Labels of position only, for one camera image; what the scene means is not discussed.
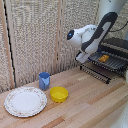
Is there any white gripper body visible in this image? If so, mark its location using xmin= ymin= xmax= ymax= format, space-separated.
xmin=75 ymin=50 xmax=92 ymax=65

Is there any orange toy bread loaf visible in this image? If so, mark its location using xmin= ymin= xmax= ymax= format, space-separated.
xmin=98 ymin=54 xmax=110 ymax=64

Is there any open oven door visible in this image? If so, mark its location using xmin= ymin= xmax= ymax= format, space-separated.
xmin=79 ymin=63 xmax=112 ymax=85

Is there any black oven rack tray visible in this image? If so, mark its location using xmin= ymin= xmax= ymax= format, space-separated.
xmin=87 ymin=50 xmax=128 ymax=72

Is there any black dish rack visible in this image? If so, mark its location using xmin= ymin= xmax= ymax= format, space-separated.
xmin=97 ymin=36 xmax=128 ymax=80

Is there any yellow bowl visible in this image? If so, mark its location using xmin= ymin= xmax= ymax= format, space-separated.
xmin=49 ymin=86 xmax=70 ymax=104

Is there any blue mug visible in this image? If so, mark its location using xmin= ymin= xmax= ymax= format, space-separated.
xmin=38 ymin=71 xmax=51 ymax=91

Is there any woven rattan folding screen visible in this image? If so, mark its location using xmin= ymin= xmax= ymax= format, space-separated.
xmin=0 ymin=0 xmax=128 ymax=93

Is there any white floral rim plate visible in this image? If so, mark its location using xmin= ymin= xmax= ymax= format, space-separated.
xmin=3 ymin=86 xmax=48 ymax=118

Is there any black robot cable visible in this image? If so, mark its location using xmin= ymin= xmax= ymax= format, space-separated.
xmin=109 ymin=20 xmax=128 ymax=34

